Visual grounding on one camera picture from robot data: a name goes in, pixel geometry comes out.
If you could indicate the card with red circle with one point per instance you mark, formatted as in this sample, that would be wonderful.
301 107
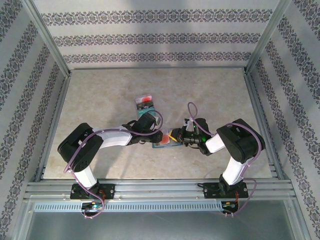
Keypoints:
165 141
146 99

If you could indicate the yellow card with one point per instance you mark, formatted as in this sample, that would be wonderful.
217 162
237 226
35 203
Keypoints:
172 136

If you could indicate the blue card holder wallet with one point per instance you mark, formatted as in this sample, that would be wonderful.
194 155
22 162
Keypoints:
172 144

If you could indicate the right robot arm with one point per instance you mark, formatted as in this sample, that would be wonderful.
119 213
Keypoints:
240 140

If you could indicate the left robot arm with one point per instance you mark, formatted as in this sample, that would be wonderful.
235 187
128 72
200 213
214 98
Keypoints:
77 147

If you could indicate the teal card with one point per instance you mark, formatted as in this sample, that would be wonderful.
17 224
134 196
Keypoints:
147 111

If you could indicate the black card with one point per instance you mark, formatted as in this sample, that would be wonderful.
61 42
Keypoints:
143 106

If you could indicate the grey metal sheet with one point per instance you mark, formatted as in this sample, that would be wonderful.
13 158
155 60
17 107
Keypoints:
160 225

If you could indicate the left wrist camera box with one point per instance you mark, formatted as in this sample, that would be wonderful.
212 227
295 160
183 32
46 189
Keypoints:
157 120

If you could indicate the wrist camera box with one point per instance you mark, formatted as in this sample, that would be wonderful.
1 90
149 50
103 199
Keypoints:
157 120
189 123

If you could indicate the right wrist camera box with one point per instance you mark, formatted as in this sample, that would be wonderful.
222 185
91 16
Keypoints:
189 123

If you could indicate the aluminium mounting rail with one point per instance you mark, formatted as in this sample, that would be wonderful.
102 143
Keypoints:
160 188

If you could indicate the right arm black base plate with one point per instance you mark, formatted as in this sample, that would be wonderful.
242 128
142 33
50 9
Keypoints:
210 191

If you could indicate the aluminium back rail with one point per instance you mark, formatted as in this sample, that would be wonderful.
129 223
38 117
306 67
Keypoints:
160 68

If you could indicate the aluminium side rail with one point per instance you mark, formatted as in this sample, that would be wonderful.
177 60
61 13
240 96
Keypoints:
59 105
255 100

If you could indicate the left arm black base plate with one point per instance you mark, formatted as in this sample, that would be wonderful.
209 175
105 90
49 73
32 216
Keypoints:
110 191

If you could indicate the aluminium frame post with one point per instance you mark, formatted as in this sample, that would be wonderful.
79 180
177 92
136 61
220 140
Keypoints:
47 37
268 35

